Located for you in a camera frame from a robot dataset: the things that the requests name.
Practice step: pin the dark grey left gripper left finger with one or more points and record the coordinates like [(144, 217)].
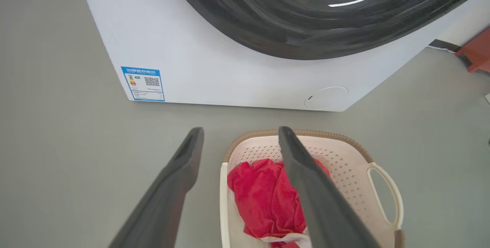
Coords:
[(164, 198)]

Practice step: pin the blue energy label sticker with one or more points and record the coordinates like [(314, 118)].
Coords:
[(143, 84)]

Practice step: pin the white washing machine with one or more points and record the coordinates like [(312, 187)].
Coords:
[(214, 49)]

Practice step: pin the red wooden furniture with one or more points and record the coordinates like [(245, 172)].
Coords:
[(478, 51)]

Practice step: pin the dark round washing machine door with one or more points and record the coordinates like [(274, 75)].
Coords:
[(325, 10)]

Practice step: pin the cream plastic laundry basket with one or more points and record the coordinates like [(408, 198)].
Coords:
[(344, 171)]

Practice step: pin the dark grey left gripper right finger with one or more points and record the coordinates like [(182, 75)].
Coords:
[(321, 202)]

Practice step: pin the red cloth garment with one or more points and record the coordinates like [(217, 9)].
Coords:
[(264, 198)]

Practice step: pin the white garment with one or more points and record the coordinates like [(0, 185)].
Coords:
[(291, 239)]

